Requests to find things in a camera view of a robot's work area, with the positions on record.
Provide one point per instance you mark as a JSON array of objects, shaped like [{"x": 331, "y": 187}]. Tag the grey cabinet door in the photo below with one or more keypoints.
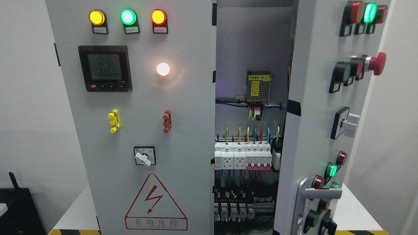
[
  {"x": 183, "y": 155},
  {"x": 331, "y": 41}
]

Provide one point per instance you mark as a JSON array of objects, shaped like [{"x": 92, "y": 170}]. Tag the red indicator lamp left door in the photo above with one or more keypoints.
[{"x": 158, "y": 17}]

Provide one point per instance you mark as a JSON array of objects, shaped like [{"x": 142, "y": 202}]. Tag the green indicator lamp left door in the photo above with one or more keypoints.
[{"x": 128, "y": 17}]

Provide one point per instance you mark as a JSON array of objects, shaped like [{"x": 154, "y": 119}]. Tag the white selector knob right door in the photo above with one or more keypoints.
[{"x": 344, "y": 123}]

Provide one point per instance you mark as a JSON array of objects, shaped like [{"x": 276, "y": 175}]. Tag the yellow indicator lamp left door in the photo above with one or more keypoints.
[{"x": 97, "y": 17}]

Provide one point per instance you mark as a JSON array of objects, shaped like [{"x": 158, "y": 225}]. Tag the white socket module row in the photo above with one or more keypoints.
[{"x": 231, "y": 155}]

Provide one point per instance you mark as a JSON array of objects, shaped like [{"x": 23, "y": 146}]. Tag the perforated metal power supply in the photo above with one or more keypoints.
[{"x": 258, "y": 86}]

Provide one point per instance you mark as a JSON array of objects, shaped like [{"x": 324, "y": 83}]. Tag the white glowing indicator lamp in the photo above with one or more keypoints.
[{"x": 163, "y": 69}]

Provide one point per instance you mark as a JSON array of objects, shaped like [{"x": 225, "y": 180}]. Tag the black white surge protector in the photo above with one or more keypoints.
[{"x": 276, "y": 150}]

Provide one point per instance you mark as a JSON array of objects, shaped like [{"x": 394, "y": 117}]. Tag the red electric hazard warning sticker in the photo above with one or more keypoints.
[{"x": 155, "y": 209}]

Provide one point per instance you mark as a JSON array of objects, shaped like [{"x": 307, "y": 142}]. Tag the black digital power meter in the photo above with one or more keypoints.
[{"x": 105, "y": 68}]

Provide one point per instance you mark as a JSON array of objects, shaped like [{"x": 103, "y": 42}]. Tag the red emergency stop button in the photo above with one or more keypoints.
[{"x": 375, "y": 63}]

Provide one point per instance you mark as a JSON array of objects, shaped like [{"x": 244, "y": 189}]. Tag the black box at left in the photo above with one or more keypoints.
[{"x": 21, "y": 217}]

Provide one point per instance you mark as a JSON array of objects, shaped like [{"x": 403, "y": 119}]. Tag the red terminal handle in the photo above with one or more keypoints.
[{"x": 167, "y": 121}]

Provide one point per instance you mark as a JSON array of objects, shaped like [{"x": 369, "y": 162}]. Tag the red handled circuit breaker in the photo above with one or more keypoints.
[{"x": 259, "y": 157}]

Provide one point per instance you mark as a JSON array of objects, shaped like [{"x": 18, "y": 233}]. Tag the yellow terminal handle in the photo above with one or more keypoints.
[{"x": 114, "y": 121}]

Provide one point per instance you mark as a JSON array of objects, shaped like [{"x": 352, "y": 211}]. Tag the silver door handle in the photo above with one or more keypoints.
[{"x": 302, "y": 221}]

